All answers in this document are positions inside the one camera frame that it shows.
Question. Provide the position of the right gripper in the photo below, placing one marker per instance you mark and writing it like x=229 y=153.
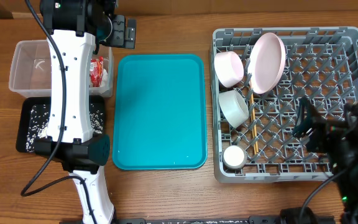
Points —
x=327 y=132

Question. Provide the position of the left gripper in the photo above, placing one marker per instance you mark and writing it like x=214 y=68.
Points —
x=119 y=39

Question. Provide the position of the red snack wrapper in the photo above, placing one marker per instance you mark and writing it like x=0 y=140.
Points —
x=97 y=64

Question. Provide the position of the wooden chopstick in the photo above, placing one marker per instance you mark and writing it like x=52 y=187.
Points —
x=255 y=140
x=251 y=89

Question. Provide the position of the large white plate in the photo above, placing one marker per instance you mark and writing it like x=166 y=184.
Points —
x=267 y=62

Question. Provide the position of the grey shallow bowl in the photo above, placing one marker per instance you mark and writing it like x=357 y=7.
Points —
x=233 y=107

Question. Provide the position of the small white cup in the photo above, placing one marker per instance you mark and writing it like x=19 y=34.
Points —
x=234 y=157

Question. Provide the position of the white bowl with food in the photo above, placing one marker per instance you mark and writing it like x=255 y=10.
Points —
x=229 y=68

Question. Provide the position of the white napkin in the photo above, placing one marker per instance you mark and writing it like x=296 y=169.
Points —
x=105 y=76

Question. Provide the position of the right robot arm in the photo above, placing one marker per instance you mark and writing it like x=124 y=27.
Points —
x=345 y=174

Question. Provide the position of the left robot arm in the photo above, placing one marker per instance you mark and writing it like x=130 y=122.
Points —
x=75 y=30

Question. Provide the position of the grey dishwasher rack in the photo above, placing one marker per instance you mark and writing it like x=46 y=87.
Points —
x=322 y=64

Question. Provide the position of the clear plastic waste bin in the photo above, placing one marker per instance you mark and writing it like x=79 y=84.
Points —
x=30 y=74

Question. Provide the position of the teal serving tray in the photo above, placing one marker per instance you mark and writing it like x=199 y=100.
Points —
x=160 y=113

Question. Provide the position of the spilled rice pile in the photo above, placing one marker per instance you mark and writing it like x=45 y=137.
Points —
x=38 y=123

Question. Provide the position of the black rectangular tray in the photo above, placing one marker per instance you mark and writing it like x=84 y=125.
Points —
x=25 y=116

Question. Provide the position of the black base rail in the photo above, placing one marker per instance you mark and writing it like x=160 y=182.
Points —
x=285 y=216

